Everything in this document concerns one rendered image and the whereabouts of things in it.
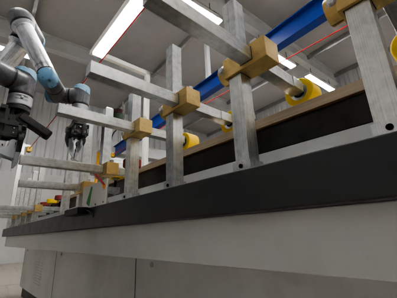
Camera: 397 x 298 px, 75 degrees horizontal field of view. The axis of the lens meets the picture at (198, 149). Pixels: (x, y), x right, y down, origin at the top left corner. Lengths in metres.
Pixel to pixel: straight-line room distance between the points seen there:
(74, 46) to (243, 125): 6.95
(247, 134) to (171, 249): 0.36
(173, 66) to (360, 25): 0.52
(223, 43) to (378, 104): 0.28
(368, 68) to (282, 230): 0.29
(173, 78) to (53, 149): 8.56
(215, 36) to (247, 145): 0.22
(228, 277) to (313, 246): 0.43
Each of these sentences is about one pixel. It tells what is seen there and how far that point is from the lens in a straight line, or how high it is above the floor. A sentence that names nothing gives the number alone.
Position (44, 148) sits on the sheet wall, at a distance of 9.24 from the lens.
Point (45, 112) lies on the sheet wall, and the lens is 9.59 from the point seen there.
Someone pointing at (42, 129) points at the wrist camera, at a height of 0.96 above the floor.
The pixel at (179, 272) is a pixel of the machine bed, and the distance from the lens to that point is 1.03.
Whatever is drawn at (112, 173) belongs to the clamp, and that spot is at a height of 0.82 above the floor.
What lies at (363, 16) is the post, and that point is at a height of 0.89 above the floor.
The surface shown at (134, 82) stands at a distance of 0.67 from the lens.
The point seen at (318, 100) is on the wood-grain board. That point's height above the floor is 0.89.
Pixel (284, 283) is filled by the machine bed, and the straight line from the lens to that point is 0.75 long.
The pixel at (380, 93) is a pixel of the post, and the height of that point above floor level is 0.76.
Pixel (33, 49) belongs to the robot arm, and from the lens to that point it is 1.41.
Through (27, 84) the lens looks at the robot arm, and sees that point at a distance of 1.12.
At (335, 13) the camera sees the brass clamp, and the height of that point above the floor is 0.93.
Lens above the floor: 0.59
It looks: 18 degrees up
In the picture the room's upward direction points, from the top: 2 degrees counter-clockwise
